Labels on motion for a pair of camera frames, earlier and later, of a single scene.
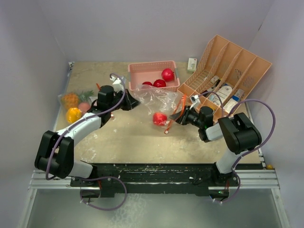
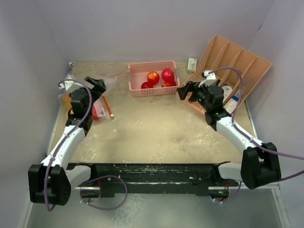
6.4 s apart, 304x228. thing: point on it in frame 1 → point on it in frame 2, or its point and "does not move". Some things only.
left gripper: x=130 y=102 → x=98 y=90
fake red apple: x=159 y=118 → x=153 y=77
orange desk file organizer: x=223 y=77 does not move
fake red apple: x=159 y=83 → x=169 y=81
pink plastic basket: x=139 y=73 does not move
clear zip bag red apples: x=163 y=103 → x=110 y=74
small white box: x=192 y=65 does not move
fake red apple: x=147 y=82 does not move
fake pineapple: x=70 y=100 does not move
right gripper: x=182 y=120 → x=191 y=87
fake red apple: x=167 y=75 does not move
